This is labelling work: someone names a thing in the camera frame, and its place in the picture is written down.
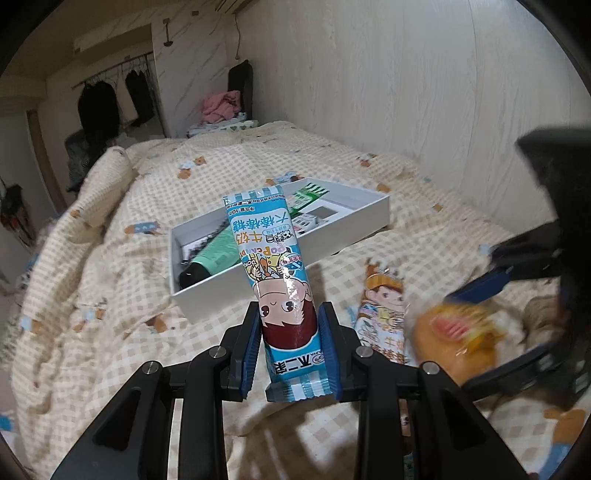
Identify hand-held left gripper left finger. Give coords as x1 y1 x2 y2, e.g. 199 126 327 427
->
48 300 264 480

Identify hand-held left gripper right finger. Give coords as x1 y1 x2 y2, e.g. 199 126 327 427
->
318 302 529 480

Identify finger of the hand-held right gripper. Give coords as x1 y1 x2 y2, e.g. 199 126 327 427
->
450 222 561 301
462 344 571 402

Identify packaged round bread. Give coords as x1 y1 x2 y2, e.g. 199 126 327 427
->
411 299 502 386

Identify blue cartoon candy packet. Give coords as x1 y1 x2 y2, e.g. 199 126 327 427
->
222 185 332 403

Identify cow-print biscuit packet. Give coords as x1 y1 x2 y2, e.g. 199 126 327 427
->
180 233 218 266

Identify white cardboard box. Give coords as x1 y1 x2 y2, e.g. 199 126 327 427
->
168 178 391 321

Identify orange cartoon candy packet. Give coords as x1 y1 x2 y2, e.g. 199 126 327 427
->
353 258 419 370

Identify green bottle black cap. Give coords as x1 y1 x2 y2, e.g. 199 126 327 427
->
179 226 238 292

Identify small white snack packet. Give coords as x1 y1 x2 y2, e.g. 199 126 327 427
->
295 208 335 234

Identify cream printed quilt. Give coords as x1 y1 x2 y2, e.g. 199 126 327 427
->
0 121 591 480

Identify green striped packet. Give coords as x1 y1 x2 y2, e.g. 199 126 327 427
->
293 184 332 212

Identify cream rolled pillow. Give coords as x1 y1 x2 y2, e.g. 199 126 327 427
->
85 145 137 227

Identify folded patterned bedding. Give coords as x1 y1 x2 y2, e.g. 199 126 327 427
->
187 117 259 137

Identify pink crumpled cloth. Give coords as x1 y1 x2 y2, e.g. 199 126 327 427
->
201 91 243 123

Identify dark patterned cloth pile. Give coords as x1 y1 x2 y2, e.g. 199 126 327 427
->
65 130 93 191

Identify dark hanging bag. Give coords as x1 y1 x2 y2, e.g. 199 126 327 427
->
0 185 35 245

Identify small black hanging garment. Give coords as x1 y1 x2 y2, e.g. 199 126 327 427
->
126 69 155 125

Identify large black hanging garment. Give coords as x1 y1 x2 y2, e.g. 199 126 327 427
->
78 80 121 153

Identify white marble wardrobe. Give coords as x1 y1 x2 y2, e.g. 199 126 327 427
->
150 0 259 139

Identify white air conditioner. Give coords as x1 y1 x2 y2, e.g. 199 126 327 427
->
74 32 153 58

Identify clothes rail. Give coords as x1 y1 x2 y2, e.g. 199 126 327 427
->
81 52 153 88

